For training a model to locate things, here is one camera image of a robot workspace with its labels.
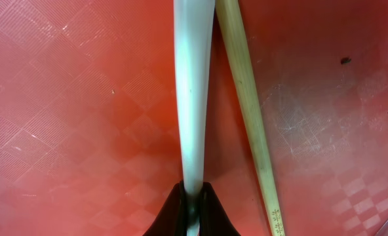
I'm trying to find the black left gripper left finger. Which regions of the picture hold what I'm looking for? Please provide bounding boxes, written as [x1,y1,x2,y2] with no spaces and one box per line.
[144,180,187,236]

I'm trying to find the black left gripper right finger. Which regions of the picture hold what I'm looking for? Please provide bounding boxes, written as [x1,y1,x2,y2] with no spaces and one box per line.
[199,182,240,236]

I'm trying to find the white plastic fork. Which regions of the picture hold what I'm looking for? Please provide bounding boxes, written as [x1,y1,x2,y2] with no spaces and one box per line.
[174,0,215,236]

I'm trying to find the wooden chopstick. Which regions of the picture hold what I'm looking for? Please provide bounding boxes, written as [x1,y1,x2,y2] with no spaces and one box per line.
[216,0,285,236]

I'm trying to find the red plastic tray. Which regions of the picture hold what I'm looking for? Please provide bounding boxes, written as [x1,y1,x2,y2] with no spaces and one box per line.
[0,0,388,235]

